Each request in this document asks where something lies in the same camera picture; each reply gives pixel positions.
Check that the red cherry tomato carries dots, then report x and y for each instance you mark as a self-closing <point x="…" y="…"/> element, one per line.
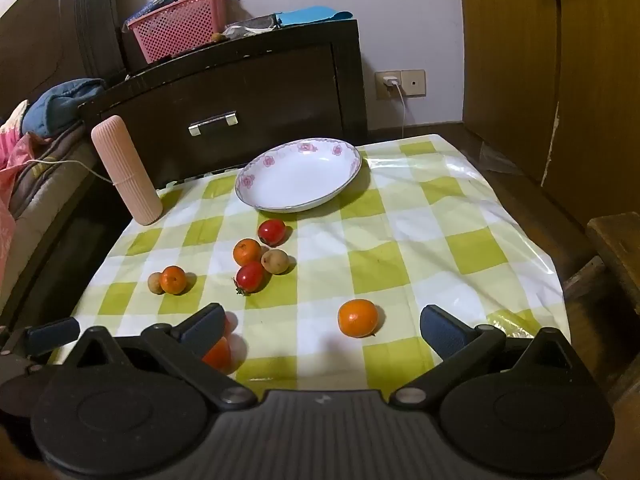
<point x="271" y="231"/>
<point x="249" y="277"/>

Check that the beige wall power outlet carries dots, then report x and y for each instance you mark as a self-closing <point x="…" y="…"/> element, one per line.
<point x="381" y="90"/>

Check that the wooden stool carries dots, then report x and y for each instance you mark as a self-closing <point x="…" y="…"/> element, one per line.
<point x="615" y="250"/>

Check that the pink plastic basket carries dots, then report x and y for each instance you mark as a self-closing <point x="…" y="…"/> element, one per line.
<point x="175" y="30"/>

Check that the white charger plug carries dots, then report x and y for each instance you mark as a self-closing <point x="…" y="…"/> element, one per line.
<point x="391" y="80"/>

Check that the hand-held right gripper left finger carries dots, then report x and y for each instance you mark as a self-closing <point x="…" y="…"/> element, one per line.
<point x="205" y="322"/>

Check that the dark wooden headboard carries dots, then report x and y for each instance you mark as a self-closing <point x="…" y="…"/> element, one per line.
<point x="45" y="35"/>

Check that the clear plastic bag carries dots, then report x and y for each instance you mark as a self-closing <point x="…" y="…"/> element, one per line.
<point x="250" y="26"/>

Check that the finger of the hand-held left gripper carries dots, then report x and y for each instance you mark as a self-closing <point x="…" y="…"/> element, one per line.
<point x="52" y="335"/>

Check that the brown wooden wardrobe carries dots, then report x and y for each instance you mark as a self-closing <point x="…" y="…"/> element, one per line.
<point x="550" y="60"/>

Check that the white floral plate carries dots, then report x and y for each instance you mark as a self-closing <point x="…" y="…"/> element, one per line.
<point x="295" y="180"/>

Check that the pink cloth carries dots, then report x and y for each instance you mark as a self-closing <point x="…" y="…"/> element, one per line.
<point x="10" y="155"/>

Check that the dark wooden nightstand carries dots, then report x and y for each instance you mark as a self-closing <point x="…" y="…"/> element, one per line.
<point x="280" y="95"/>

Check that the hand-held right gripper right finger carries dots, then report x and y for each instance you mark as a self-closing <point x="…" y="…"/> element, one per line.
<point x="440" y="332"/>

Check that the blue folder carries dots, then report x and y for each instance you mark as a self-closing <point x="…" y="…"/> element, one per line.
<point x="312" y="15"/>

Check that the large orange-red tomato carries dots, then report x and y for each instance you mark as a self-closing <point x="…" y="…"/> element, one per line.
<point x="219" y="353"/>

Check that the blue book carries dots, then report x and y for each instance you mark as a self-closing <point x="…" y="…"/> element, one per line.
<point x="155" y="1"/>

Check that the green checkered tablecloth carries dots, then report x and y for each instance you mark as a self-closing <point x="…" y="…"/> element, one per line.
<point x="400" y="240"/>

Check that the pink ribbed cylinder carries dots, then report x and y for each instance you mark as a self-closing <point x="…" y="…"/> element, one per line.
<point x="125" y="170"/>

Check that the small orange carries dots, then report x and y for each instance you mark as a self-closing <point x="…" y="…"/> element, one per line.
<point x="247" y="251"/>
<point x="357" y="317"/>
<point x="173" y="280"/>

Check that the blue cloth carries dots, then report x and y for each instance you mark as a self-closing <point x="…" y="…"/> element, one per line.
<point x="60" y="102"/>

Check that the brown egg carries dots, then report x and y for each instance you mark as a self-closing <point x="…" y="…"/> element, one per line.
<point x="275" y="261"/>
<point x="154" y="283"/>

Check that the beige wall socket plate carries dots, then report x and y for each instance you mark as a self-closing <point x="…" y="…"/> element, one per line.
<point x="414" y="82"/>

